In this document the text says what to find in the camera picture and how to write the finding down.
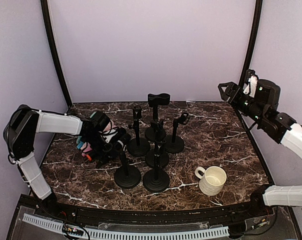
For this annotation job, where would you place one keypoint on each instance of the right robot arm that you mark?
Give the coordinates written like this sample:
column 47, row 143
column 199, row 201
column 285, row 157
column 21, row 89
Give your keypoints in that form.
column 260, row 103

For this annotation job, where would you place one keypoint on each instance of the beige microphone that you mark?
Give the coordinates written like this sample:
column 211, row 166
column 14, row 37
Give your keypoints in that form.
column 109, row 127

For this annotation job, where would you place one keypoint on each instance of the blue microphone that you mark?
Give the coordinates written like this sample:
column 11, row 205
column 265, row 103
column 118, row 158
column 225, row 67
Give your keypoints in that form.
column 80, row 144

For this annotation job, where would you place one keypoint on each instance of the black stand of tall microphone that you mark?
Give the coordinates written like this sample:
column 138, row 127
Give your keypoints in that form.
column 154, row 101

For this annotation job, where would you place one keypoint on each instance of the small black microphone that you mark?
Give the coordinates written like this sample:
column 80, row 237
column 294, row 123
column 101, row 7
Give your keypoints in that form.
column 119, row 138

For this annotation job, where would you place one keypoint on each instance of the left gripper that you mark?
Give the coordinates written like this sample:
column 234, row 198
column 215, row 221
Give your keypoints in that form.
column 107, row 152

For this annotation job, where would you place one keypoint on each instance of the black stand of blue microphone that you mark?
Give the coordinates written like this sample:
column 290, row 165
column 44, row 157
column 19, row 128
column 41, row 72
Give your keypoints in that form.
column 126, row 176

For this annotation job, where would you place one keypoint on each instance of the black left corner post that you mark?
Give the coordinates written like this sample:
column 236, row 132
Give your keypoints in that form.
column 54, row 51

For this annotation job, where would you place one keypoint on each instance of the black stand of small microphone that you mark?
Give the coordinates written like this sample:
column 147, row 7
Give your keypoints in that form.
column 174, row 143

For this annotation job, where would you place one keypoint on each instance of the black stand of beige microphone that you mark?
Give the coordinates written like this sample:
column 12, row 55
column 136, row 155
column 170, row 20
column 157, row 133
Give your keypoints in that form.
column 158, row 155

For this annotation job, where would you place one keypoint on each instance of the black right corner post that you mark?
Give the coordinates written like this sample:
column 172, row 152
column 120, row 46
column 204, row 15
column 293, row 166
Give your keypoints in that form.
column 252, row 40

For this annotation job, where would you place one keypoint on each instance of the black front rail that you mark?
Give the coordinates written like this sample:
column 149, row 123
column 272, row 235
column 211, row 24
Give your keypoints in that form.
column 232, row 214

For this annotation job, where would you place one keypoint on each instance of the black stand of pink microphone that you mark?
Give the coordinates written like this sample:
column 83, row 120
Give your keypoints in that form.
column 138, row 146

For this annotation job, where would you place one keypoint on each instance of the pink microphone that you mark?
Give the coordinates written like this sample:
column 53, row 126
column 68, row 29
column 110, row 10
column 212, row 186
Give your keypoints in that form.
column 86, row 148

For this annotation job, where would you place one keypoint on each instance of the black stand of green microphone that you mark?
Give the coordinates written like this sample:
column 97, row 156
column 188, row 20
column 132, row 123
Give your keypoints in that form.
column 156, row 179

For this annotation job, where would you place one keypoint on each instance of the white cable duct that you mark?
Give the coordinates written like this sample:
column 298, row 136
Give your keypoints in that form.
column 72, row 232

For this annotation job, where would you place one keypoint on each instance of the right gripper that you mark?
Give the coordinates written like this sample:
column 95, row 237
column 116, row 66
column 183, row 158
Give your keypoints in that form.
column 233, row 86

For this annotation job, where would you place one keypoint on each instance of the cream ribbed mug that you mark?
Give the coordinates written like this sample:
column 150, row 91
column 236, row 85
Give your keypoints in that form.
column 211, row 180

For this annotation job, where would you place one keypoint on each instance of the black corner post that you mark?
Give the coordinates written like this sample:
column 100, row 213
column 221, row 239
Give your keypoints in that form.
column 54, row 51
column 252, row 40

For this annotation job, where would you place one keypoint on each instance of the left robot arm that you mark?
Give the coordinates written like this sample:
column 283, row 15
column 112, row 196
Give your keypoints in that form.
column 27, row 126

